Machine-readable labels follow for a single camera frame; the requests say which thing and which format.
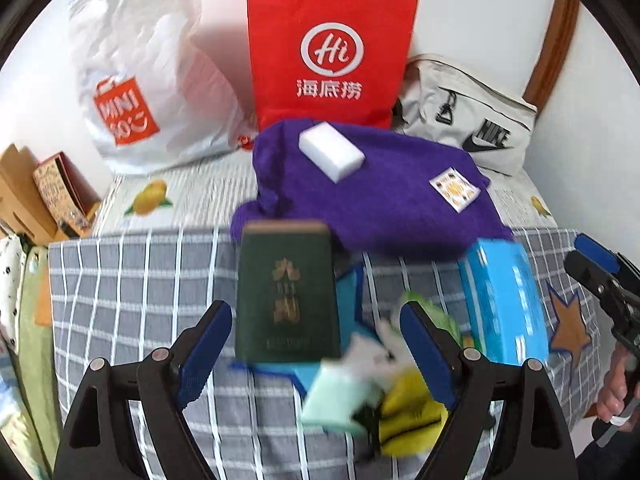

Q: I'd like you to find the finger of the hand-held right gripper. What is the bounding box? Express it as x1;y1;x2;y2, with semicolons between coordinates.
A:
564;251;608;301
574;234;621;273

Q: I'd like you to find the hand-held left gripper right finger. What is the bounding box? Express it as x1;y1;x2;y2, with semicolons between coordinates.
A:
399;300;581;480

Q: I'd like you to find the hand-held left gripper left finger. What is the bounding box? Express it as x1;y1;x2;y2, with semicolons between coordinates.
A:
52;300;236;480

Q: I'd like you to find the green tissue pack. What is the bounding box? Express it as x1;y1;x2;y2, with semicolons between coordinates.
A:
400;292;463;346

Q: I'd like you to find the white tissue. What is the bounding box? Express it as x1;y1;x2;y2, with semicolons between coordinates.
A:
345;317;403;376

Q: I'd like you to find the yellow pouch with black stripes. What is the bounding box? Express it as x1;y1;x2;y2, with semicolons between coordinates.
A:
375;367;451;458

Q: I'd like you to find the mint green cloth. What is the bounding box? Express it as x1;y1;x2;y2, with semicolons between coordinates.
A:
300;360;386;436

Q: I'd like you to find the person's right hand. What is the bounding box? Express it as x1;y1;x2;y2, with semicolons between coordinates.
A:
596;352;637;423

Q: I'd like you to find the grey checkered blanket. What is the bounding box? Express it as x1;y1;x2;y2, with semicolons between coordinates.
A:
47;227;601;480

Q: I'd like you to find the blue tissue box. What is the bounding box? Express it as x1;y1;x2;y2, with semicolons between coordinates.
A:
459;238;551;368

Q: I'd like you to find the dark green book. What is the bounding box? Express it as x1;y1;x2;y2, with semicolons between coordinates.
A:
235;221;343;366

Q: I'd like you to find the small patterned square packet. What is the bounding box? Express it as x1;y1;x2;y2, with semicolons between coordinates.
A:
430;166;481;213

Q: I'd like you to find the purple towel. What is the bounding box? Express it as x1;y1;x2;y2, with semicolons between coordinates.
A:
230;119;516;261

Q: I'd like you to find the green dotted cloth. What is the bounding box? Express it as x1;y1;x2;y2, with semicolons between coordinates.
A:
0;232;66;480

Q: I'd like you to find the grey fabric bag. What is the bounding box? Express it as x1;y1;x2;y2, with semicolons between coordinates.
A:
392;54;538;176

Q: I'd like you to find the decorated box with red inside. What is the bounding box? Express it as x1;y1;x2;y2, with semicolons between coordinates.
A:
32;151;103;238

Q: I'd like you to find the white sponge block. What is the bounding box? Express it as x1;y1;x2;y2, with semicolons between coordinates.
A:
298;122;366;183

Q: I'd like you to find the brown cardboard box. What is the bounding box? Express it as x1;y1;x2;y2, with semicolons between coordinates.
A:
0;144;58;246

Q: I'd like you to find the white plastic shopping bag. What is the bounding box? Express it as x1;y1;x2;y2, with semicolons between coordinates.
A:
67;0;251;176

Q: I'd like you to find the red paper bag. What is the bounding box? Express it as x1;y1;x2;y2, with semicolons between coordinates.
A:
246;0;421;133

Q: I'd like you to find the brown wooden frame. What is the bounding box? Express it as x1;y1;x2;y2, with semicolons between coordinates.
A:
522;0;581;108

